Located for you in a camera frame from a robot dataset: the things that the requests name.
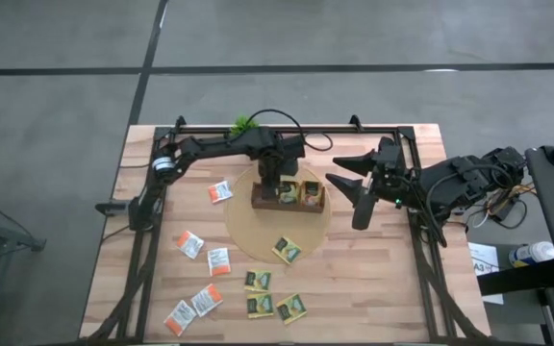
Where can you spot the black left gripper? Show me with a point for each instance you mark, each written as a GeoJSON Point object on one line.
{"type": "Point", "coordinates": [277, 168]}

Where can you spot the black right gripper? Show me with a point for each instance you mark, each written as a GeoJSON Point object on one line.
{"type": "Point", "coordinates": [387, 173]}

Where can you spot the yellow green tea packet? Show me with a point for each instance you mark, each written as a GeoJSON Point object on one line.
{"type": "Point", "coordinates": [312, 193]}

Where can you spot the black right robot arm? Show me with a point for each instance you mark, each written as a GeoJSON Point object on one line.
{"type": "Point", "coordinates": [464, 178]}

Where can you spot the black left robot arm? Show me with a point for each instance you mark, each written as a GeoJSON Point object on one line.
{"type": "Point", "coordinates": [219, 144]}

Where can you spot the brown wooden tea organizer box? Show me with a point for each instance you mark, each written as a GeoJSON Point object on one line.
{"type": "Point", "coordinates": [301, 209]}

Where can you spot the white orange Tazo tea packet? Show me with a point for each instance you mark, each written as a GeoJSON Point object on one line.
{"type": "Point", "coordinates": [180, 317]}
{"type": "Point", "coordinates": [220, 192]}
{"type": "Point", "coordinates": [207, 300]}
{"type": "Point", "coordinates": [191, 244]}
{"type": "Point", "coordinates": [219, 262]}

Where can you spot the small green potted plant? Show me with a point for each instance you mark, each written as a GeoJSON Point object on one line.
{"type": "Point", "coordinates": [243, 124]}

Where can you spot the round woven straw placemat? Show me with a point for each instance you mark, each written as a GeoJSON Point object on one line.
{"type": "Point", "coordinates": [258, 230]}

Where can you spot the white paper sheet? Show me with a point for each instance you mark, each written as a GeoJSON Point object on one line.
{"type": "Point", "coordinates": [486, 254]}

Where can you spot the white bottle blue yellow label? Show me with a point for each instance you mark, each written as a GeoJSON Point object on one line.
{"type": "Point", "coordinates": [539, 251]}

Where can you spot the grey metal stand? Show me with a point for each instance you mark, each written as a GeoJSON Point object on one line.
{"type": "Point", "coordinates": [27, 242]}

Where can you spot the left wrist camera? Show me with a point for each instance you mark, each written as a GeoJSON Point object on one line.
{"type": "Point", "coordinates": [295, 146]}

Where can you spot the black aluminium table frame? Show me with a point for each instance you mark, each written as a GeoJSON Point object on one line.
{"type": "Point", "coordinates": [344, 130]}

